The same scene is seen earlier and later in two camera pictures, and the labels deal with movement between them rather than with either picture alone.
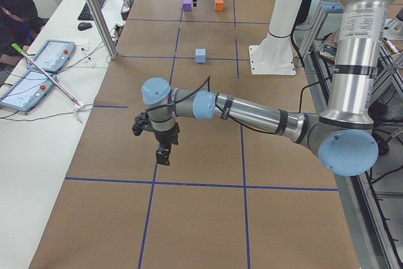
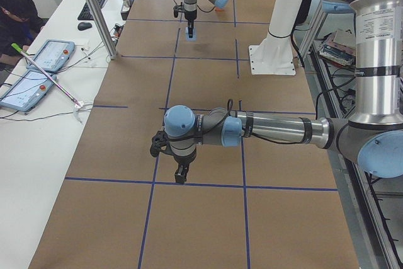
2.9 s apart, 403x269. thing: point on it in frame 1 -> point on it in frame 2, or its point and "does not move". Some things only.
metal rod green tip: [22, 52] does not move
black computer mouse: [83, 26] does not move
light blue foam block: [200, 55] -> [194, 36]
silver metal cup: [126, 1] does not move
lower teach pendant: [28, 92] does not move
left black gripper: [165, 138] -> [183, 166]
